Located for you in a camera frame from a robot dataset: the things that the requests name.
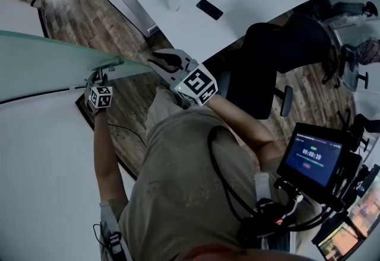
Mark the glass window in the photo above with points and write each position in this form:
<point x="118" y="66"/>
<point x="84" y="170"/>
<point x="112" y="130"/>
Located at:
<point x="350" y="230"/>

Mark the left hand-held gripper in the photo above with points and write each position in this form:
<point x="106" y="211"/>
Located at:
<point x="101" y="96"/>

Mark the black monitor screen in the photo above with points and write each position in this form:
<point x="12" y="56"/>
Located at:
<point x="314" y="156"/>

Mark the black smartphone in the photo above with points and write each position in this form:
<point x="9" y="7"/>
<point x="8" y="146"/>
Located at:
<point x="209" y="9"/>

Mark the person's right forearm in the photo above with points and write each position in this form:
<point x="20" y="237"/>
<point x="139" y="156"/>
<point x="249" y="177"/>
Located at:
<point x="240" y="126"/>

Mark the black office chair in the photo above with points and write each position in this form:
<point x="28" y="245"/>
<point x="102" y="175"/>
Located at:
<point x="267" y="58"/>

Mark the person's left forearm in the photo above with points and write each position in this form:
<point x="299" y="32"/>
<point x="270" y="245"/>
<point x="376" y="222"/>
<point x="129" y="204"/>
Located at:
<point x="107" y="159"/>

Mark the grey mesh office chair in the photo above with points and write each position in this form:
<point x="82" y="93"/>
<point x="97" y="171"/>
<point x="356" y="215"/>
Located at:
<point x="353" y="76"/>

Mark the person's beige trouser leg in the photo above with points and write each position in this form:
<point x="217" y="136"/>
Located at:
<point x="161" y="108"/>

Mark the small white bottle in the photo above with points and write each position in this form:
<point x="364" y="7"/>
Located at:
<point x="172" y="3"/>

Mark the plastic-wrapped office chair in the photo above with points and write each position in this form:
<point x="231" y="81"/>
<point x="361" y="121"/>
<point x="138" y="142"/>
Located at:
<point x="347" y="10"/>

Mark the frosted glass door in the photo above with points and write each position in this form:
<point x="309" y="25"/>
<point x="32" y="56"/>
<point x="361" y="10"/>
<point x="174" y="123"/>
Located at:
<point x="44" y="64"/>

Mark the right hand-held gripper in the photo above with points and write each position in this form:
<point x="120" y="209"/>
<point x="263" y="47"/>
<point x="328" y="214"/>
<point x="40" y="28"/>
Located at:
<point x="196" y="83"/>

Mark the black camera rig mount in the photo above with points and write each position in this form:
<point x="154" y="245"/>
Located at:
<point x="297" y="218"/>

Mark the person's beige shirt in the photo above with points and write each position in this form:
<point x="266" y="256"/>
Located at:
<point x="184" y="194"/>

